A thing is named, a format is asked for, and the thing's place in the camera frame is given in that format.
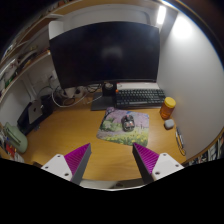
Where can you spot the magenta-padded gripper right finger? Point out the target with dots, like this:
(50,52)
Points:
(162,165)

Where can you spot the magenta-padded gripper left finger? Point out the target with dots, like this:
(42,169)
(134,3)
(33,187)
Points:
(61,165)

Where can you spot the transparent computer mouse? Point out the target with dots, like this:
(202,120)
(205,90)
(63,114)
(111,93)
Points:
(128,123)

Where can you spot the floral landscape print mouse pad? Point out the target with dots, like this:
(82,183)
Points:
(111,128)

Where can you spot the dark pen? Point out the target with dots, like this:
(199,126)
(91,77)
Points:
(180,140)

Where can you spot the small grey earbuds case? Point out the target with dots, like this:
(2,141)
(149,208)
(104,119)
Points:
(169,124)

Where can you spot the sage green bag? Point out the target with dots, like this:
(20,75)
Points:
(16,138)

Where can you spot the orange bottle with yellow lid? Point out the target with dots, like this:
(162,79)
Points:
(167,108)

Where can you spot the dark grey mechanical keyboard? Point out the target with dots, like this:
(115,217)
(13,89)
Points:
(140,98)

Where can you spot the white power strip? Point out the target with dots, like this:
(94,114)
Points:
(73,92)

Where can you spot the black computer monitor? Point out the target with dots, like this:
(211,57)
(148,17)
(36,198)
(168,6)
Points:
(105,53)

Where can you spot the white wall socket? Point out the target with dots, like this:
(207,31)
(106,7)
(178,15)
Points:
(52,76)

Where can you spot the wooden wall shelf unit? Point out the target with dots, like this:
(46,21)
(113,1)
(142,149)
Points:
(23,46)

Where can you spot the bright wall lamp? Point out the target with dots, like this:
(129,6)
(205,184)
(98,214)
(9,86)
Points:
(161,15)

